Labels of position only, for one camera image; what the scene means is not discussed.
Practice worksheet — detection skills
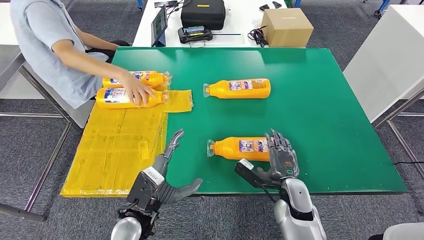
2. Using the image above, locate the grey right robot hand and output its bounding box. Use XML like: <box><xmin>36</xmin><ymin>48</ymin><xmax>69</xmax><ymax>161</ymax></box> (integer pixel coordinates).
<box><xmin>256</xmin><ymin>129</ymin><xmax>300</xmax><ymax>182</ymax></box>

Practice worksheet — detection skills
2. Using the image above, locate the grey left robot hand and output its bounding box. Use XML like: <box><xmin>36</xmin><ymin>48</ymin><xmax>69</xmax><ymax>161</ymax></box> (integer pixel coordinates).
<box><xmin>151</xmin><ymin>129</ymin><xmax>204</xmax><ymax>206</ymax></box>

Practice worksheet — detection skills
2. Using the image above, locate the orange detergent bottle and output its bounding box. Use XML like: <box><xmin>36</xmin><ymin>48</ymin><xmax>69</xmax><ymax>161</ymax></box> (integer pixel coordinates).
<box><xmin>206</xmin><ymin>136</ymin><xmax>276</xmax><ymax>163</ymax></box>
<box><xmin>95</xmin><ymin>86</ymin><xmax>170</xmax><ymax>110</ymax></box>
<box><xmin>101</xmin><ymin>70</ymin><xmax>172</xmax><ymax>90</ymax></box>
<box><xmin>202</xmin><ymin>78</ymin><xmax>272</xmax><ymax>100</ymax></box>

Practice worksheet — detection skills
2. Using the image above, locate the person's right hand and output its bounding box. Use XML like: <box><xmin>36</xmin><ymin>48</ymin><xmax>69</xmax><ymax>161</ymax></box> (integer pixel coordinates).
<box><xmin>120</xmin><ymin>74</ymin><xmax>157</xmax><ymax>107</ymax></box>

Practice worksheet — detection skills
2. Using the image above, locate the brown cardboard box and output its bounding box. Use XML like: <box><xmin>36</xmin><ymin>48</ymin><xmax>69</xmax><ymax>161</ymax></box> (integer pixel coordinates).
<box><xmin>261</xmin><ymin>7</ymin><xmax>315</xmax><ymax>48</ymax></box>

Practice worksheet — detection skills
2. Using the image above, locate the black handheld controller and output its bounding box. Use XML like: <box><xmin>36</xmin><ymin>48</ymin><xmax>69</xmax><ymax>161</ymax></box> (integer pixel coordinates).
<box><xmin>177</xmin><ymin>25</ymin><xmax>214</xmax><ymax>45</ymax></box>

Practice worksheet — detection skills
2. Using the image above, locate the person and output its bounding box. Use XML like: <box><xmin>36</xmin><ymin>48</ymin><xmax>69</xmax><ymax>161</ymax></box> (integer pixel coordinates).
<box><xmin>9</xmin><ymin>0</ymin><xmax>157</xmax><ymax>110</ymax></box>
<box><xmin>367</xmin><ymin>222</ymin><xmax>424</xmax><ymax>240</ymax></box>

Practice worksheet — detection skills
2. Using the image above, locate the black tablet on stand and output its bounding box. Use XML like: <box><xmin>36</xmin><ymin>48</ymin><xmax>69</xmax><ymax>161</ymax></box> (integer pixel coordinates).
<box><xmin>151</xmin><ymin>4</ymin><xmax>169</xmax><ymax>48</ymax></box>

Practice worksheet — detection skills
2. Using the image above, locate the white desk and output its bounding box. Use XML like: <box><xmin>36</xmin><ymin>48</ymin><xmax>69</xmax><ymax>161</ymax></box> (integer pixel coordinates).
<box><xmin>132</xmin><ymin>0</ymin><xmax>306</xmax><ymax>48</ymax></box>

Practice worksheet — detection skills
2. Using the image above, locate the black zip carrying case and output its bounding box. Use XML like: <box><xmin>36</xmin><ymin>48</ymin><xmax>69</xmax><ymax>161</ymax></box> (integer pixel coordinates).
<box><xmin>180</xmin><ymin>0</ymin><xmax>227</xmax><ymax>31</ymax></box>

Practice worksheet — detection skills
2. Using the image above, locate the grey steel table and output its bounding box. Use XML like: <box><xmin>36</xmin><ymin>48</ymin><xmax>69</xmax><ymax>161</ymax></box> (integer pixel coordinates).
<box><xmin>0</xmin><ymin>52</ymin><xmax>72</xmax><ymax>223</ymax></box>

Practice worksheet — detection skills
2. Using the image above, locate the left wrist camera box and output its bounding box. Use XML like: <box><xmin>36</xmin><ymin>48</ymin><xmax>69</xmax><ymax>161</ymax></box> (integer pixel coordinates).
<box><xmin>125</xmin><ymin>166</ymin><xmax>166</xmax><ymax>213</ymax></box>

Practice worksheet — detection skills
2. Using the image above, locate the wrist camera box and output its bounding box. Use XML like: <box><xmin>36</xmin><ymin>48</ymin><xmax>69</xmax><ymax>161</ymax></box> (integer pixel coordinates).
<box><xmin>125</xmin><ymin>166</ymin><xmax>166</xmax><ymax>213</ymax></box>
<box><xmin>233</xmin><ymin>158</ymin><xmax>282</xmax><ymax>190</ymax></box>

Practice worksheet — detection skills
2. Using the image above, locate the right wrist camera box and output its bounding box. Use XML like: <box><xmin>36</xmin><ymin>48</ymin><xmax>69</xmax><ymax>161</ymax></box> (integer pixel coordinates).
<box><xmin>233</xmin><ymin>158</ymin><xmax>282</xmax><ymax>190</ymax></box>

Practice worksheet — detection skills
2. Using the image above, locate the steel table leg frame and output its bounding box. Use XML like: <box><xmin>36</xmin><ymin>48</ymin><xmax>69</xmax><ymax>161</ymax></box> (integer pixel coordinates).
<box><xmin>372</xmin><ymin>87</ymin><xmax>424</xmax><ymax>181</ymax></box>

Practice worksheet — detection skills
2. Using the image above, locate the black floor cable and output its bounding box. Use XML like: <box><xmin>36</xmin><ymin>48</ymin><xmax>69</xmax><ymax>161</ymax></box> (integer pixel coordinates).
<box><xmin>394</xmin><ymin>160</ymin><xmax>424</xmax><ymax>167</ymax></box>

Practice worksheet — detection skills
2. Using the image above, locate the black coiled cable bundle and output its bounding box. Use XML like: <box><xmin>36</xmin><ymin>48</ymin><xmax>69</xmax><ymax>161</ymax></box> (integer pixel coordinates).
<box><xmin>247</xmin><ymin>25</ymin><xmax>270</xmax><ymax>48</ymax></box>

